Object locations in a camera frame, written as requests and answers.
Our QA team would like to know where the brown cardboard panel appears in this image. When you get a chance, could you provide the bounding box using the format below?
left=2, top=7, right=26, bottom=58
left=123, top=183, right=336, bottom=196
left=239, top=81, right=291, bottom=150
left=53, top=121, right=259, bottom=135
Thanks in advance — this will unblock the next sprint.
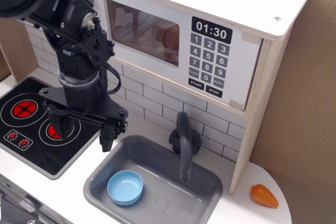
left=251, top=0, right=335, bottom=223

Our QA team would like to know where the orange bowl inside microwave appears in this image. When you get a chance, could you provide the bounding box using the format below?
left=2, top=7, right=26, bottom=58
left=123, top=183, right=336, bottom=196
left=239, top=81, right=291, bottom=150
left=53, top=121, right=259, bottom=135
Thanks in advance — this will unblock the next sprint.
left=155, top=25, right=180, bottom=51

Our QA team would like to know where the dark grey toy faucet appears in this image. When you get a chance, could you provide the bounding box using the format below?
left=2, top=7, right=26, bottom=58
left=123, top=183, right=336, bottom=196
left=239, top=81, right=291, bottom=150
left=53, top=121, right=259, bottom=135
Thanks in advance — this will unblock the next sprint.
left=169, top=112, right=202, bottom=182

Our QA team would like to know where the wooden toy microwave cabinet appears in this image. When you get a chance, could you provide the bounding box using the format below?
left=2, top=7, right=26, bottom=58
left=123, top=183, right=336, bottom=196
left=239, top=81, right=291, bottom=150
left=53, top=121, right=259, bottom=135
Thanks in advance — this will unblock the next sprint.
left=67, top=0, right=314, bottom=196

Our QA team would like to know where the black toy stovetop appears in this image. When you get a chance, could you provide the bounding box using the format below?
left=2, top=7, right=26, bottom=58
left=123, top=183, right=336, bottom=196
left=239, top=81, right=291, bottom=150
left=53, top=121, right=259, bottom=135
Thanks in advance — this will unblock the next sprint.
left=1, top=77, right=99, bottom=180

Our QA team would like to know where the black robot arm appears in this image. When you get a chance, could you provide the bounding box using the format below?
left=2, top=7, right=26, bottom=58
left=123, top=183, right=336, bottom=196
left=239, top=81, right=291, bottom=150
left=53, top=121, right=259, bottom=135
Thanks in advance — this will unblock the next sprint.
left=1, top=0, right=128, bottom=152

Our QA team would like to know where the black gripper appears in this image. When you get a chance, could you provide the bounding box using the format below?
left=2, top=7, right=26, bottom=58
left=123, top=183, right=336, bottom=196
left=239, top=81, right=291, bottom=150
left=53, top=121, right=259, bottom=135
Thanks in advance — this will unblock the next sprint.
left=39, top=73, right=128, bottom=152

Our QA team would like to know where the light blue bowl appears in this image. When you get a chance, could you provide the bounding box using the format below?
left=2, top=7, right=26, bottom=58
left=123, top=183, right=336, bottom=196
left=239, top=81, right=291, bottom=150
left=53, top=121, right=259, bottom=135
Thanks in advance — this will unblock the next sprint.
left=107, top=170, right=143, bottom=206

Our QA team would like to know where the grey toy sink basin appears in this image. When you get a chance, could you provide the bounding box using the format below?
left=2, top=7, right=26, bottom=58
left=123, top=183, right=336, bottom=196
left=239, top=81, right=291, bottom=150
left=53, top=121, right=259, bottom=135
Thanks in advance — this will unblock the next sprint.
left=83, top=135, right=222, bottom=223

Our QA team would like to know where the white toy microwave door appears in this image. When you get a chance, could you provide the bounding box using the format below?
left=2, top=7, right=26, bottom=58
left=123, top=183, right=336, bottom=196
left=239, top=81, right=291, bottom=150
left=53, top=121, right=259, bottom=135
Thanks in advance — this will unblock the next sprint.
left=93, top=0, right=262, bottom=111

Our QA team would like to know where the orange toy carrot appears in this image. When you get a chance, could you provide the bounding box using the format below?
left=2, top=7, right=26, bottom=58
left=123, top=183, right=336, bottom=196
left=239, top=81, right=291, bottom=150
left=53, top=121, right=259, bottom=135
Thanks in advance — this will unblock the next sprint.
left=250, top=184, right=279, bottom=208

